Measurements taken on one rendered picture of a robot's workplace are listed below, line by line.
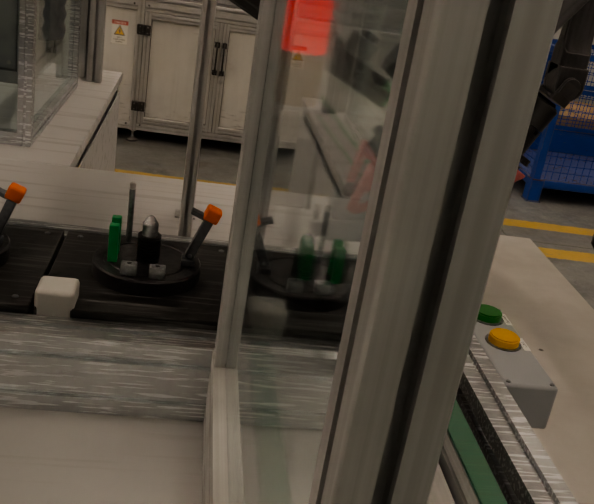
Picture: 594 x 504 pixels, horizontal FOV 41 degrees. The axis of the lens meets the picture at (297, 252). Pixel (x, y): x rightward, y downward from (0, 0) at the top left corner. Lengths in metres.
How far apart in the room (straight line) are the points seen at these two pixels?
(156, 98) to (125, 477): 4.38
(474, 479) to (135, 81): 4.50
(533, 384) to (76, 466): 0.53
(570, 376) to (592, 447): 0.19
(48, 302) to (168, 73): 4.21
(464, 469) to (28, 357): 0.49
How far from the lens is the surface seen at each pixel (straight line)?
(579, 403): 1.22
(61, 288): 0.97
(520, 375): 1.02
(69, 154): 1.90
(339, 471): 0.24
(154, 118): 5.18
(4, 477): 0.89
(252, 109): 0.78
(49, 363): 0.95
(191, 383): 0.95
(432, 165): 0.20
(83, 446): 0.93
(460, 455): 0.86
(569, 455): 1.09
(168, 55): 5.10
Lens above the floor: 1.42
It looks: 22 degrees down
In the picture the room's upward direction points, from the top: 9 degrees clockwise
